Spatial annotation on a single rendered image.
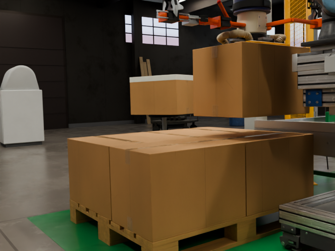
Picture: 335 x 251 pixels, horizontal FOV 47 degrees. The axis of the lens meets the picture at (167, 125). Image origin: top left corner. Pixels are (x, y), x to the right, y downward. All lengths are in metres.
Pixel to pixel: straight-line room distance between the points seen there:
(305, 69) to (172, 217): 0.98
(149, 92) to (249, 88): 2.05
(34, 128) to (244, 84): 5.71
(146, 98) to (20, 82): 3.75
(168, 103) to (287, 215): 2.15
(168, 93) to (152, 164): 2.22
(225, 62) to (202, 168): 0.62
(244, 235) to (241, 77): 0.84
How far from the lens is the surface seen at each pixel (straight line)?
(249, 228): 2.20
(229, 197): 2.05
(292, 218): 2.05
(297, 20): 2.34
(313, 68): 2.03
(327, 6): 1.88
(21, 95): 7.35
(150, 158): 1.71
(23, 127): 7.36
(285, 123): 2.75
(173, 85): 3.86
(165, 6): 2.09
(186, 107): 3.98
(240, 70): 2.08
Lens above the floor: 0.78
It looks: 4 degrees down
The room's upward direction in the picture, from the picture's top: 2 degrees counter-clockwise
